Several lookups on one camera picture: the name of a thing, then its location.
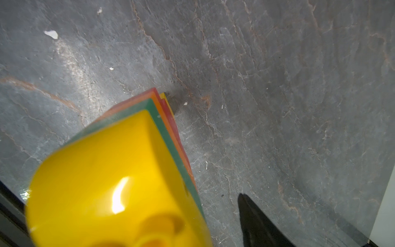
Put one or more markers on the yellow square lego brick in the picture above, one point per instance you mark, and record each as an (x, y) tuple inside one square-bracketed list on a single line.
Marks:
[(164, 98)]

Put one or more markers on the green lego plate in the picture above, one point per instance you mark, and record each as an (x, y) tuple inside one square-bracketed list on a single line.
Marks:
[(148, 105)]

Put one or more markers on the yellow curved lego brick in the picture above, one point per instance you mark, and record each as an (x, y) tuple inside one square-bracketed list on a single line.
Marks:
[(118, 187)]

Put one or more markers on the orange long lego brick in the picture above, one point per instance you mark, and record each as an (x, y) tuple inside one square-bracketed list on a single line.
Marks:
[(172, 132)]

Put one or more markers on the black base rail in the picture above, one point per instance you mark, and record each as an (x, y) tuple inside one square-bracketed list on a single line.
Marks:
[(14, 232)]

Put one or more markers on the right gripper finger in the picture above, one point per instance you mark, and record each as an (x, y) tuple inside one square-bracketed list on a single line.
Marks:
[(257, 228)]

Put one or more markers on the red lego brick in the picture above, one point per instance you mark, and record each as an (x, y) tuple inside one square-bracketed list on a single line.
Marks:
[(166, 114)]

